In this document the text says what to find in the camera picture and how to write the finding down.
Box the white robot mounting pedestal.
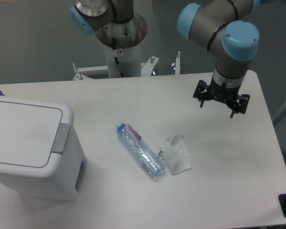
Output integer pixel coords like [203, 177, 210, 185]
[72, 11, 183, 81]

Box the crumpled clear plastic bag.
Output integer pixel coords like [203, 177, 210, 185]
[158, 134, 193, 175]

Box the clear plastic water bottle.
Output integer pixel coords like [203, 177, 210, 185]
[115, 122, 166, 179]

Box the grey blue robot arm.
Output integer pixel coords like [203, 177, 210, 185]
[69, 0, 260, 114]

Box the white plastic trash can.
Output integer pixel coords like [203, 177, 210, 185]
[0, 96, 86, 200]

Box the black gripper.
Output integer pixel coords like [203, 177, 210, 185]
[193, 77, 250, 118]

